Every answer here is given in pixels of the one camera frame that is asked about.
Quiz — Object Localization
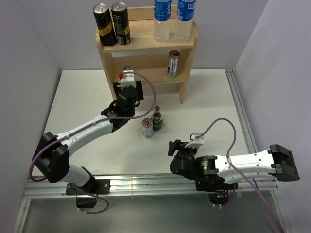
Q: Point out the silver blue energy can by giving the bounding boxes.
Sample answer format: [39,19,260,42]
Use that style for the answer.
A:
[167,50,180,78]

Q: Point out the clear water bottle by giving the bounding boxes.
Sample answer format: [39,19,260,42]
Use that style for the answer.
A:
[154,0,172,42]
[175,0,196,42]

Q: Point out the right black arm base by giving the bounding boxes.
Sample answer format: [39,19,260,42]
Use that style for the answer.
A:
[195,175,238,205]

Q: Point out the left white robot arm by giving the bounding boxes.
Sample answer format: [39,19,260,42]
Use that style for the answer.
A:
[29,81,143,194]

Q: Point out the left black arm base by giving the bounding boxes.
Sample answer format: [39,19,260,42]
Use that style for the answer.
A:
[66,178,110,210]

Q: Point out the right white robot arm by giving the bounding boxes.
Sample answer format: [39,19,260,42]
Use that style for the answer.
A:
[168,140,300,189]

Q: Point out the wooden three-tier shelf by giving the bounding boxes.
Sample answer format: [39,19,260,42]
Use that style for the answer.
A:
[95,5,199,103]

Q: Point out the rear silver red-tab can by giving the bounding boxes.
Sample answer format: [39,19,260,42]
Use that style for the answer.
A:
[142,118,153,138]

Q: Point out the right black yellow can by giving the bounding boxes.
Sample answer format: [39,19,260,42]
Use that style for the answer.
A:
[111,2,131,45]

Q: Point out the black yellow can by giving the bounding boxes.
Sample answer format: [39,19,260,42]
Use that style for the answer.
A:
[93,3,117,47]
[111,2,131,45]

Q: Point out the left black yellow can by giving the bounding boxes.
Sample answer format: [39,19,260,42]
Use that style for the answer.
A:
[93,3,117,47]

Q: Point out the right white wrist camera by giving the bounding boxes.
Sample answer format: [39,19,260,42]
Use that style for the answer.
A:
[185,133,204,149]

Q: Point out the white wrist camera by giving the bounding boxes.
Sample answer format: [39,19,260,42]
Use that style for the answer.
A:
[185,133,204,149]
[118,70,136,89]

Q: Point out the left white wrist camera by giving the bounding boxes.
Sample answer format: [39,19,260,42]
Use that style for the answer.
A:
[118,70,136,89]

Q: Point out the aluminium front rail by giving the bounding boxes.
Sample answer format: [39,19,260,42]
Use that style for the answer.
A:
[23,169,277,199]

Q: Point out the aluminium rail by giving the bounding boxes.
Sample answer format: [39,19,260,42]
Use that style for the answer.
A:
[23,169,277,199]
[225,69,258,153]

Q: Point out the aluminium right rail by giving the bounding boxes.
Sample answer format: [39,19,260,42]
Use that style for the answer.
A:
[225,69,258,153]

